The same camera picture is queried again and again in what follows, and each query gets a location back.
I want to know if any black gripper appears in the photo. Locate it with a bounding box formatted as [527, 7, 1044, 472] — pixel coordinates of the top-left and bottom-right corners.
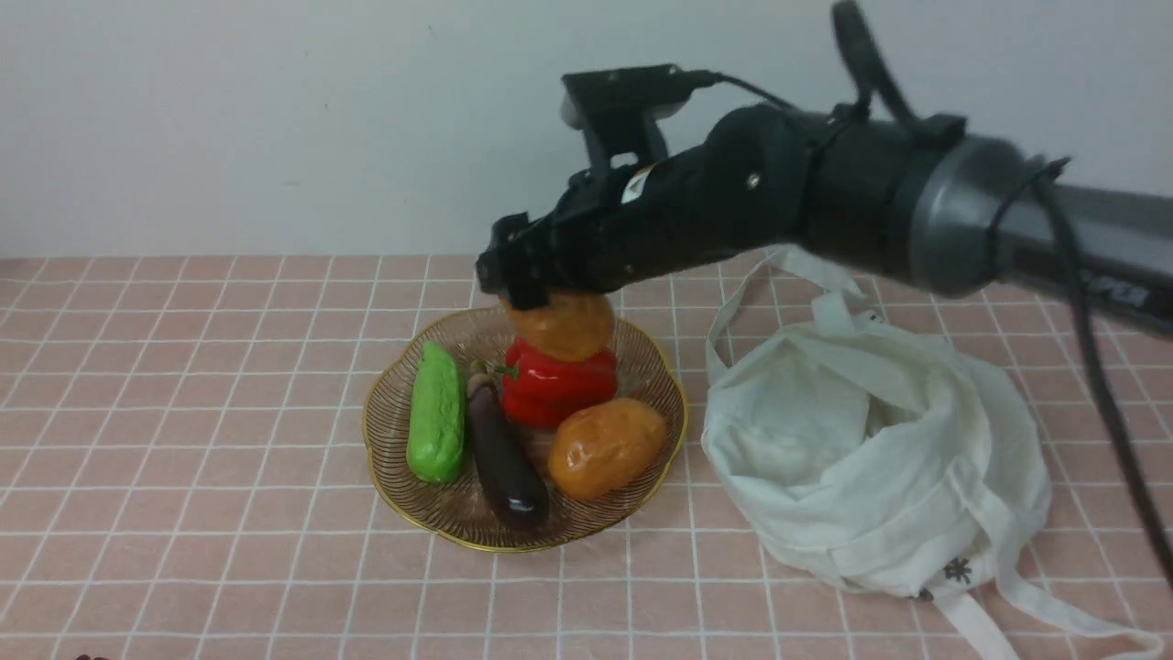
[475, 104, 812, 312]

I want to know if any orange-brown potato from bag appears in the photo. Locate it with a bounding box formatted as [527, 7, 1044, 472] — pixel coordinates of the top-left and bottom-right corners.
[501, 292, 616, 363]

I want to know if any white cloth bag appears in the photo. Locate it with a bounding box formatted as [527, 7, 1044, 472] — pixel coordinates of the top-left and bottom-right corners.
[701, 247, 1165, 659]

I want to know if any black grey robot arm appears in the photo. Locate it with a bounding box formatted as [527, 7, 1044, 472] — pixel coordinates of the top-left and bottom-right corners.
[475, 104, 1169, 336]

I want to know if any red bell pepper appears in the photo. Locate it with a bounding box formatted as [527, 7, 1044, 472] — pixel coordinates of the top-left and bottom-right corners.
[496, 336, 619, 430]

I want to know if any green cucumber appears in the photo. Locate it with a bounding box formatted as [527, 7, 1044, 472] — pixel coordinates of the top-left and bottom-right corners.
[406, 341, 466, 484]

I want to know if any brown potato in basket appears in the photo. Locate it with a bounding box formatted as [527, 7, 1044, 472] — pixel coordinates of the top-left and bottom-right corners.
[545, 399, 669, 501]

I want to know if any dark purple eggplant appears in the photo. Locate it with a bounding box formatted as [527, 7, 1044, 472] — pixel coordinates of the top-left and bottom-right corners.
[466, 360, 550, 531]

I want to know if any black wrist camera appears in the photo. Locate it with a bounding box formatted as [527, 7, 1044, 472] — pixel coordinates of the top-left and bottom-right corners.
[560, 64, 719, 175]

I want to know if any gold wire basket plate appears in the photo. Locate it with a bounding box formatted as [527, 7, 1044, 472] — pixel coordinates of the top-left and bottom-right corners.
[362, 306, 690, 553]

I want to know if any black cable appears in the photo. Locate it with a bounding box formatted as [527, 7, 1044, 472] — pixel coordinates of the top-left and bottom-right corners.
[710, 0, 1173, 588]

